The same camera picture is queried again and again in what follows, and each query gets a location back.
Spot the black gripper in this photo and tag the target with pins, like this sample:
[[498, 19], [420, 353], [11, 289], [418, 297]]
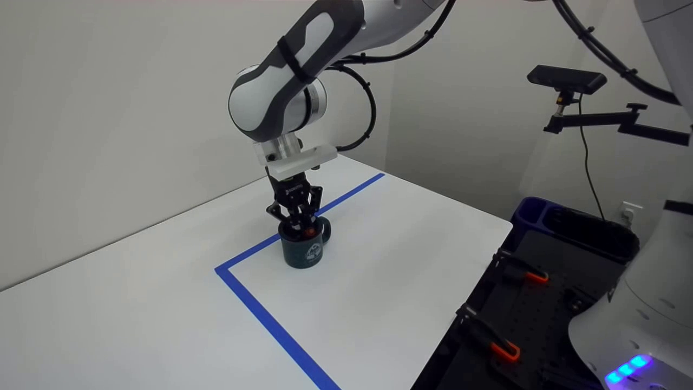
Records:
[[296, 199]]

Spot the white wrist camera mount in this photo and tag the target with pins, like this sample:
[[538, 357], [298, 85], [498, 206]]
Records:
[[285, 156]]

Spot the blue tape line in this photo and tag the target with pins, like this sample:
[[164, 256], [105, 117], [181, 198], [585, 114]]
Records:
[[326, 320]]

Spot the orange black clamp left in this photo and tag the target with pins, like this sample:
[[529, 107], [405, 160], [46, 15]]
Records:
[[496, 342]]

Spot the orange black clamp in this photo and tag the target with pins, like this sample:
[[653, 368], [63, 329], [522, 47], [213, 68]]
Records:
[[529, 270], [496, 342]]

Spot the dark green mug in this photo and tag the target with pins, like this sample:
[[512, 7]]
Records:
[[304, 251]]

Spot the orange black clamp right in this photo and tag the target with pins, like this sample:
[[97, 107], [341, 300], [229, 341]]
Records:
[[529, 270]]

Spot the red marker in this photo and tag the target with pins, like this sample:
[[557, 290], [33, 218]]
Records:
[[308, 229]]

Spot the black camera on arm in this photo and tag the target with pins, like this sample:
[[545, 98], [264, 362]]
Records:
[[572, 85]]

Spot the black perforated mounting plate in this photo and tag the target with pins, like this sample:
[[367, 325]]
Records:
[[529, 315]]

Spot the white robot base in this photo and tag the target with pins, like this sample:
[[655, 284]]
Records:
[[639, 334]]

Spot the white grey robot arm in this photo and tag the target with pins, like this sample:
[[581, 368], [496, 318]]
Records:
[[282, 94]]

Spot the dark blue bin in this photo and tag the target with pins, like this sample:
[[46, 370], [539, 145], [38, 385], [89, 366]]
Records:
[[578, 227]]

